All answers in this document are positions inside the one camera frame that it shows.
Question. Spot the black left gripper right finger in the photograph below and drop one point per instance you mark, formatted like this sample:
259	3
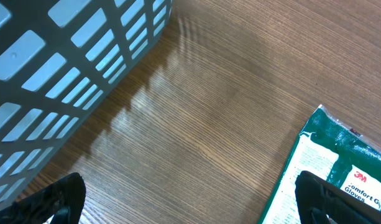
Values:
321	202

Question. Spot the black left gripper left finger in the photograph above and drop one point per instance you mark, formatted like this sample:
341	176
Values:
62	201

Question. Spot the green foil packet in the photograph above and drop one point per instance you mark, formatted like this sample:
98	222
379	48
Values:
336	153

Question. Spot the grey plastic mesh basket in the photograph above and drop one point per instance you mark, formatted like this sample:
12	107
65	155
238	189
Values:
58	61

